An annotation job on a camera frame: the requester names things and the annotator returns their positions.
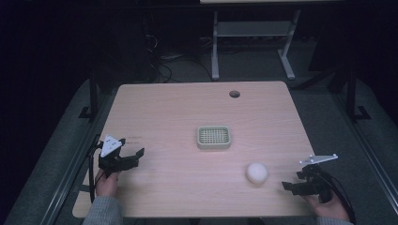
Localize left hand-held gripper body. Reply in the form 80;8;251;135
98;134;130;179

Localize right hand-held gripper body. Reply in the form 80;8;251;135
296;153;340;204

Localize white round soap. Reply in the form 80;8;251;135
245;161;269;185

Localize green soap dish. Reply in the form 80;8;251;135
196;125;232;151

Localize person's left hand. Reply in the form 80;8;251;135
95;169;120;199

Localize person's right hand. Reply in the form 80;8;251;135
303;190;350;222

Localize black metal stand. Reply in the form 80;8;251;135
78;67;100;120
344;62;373;122

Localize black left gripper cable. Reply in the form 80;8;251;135
87;134;102;204

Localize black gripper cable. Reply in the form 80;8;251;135
318;172;358;225
87;134;102;204

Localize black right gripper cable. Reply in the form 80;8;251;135
318;172;358;225

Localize black floor cables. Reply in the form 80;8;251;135
142;31;217;83

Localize white metal desk frame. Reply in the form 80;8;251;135
210;8;302;82

